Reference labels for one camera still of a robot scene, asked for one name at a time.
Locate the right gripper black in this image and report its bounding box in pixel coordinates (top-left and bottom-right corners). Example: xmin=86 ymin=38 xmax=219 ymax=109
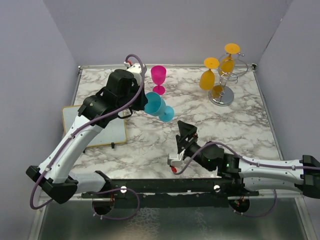
xmin=176 ymin=119 xmax=213 ymax=171

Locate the blue wine glass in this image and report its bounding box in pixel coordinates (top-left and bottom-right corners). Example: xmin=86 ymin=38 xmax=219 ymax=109
xmin=144 ymin=92 xmax=175 ymax=122

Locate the pink wine glass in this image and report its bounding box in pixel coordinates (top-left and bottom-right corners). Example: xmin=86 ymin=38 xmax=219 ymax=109
xmin=150 ymin=65 xmax=167 ymax=95

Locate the yellow wine glass front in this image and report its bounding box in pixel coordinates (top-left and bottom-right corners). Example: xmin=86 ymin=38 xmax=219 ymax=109
xmin=199 ymin=57 xmax=220 ymax=91

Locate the yellow wine glass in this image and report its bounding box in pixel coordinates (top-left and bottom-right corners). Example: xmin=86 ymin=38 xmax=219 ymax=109
xmin=199 ymin=57 xmax=220 ymax=91
xmin=219 ymin=43 xmax=241 ymax=76

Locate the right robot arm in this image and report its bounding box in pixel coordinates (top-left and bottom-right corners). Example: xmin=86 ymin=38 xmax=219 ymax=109
xmin=175 ymin=120 xmax=320 ymax=199

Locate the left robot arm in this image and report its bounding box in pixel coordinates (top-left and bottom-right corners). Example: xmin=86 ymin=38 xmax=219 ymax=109
xmin=26 ymin=66 xmax=148 ymax=204

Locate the chrome wine glass rack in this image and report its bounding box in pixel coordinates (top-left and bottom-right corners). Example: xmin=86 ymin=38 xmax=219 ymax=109
xmin=208 ymin=52 xmax=249 ymax=107

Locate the yellow wine glass rear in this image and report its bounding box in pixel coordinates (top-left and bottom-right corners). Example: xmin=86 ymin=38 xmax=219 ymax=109
xmin=219 ymin=43 xmax=241 ymax=76

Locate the small yellow-framed whiteboard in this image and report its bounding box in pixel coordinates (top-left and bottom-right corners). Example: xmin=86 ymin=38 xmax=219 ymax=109
xmin=61 ymin=105 xmax=127 ymax=148

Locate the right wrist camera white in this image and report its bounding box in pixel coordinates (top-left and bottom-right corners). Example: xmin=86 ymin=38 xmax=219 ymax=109
xmin=167 ymin=149 xmax=186 ymax=173

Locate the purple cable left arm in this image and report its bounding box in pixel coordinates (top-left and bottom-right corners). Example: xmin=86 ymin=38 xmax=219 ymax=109
xmin=29 ymin=53 xmax=146 ymax=210

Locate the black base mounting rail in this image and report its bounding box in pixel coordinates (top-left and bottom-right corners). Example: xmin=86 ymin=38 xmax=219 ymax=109
xmin=81 ymin=177 xmax=259 ymax=209

